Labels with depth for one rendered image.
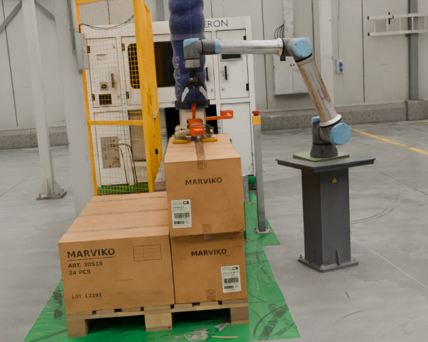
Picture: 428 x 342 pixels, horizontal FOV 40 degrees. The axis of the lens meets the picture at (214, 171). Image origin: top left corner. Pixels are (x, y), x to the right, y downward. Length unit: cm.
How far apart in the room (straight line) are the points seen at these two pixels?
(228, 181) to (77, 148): 233
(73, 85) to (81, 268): 220
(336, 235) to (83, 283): 178
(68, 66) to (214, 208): 243
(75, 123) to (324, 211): 227
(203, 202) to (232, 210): 16
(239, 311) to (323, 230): 102
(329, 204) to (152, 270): 140
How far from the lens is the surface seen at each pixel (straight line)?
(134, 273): 329
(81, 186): 524
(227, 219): 314
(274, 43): 385
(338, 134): 387
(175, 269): 327
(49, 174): 747
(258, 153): 499
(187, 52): 353
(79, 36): 510
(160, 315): 337
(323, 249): 414
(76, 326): 344
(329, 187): 407
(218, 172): 309
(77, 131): 517
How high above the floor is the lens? 139
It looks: 10 degrees down
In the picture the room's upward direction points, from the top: 4 degrees counter-clockwise
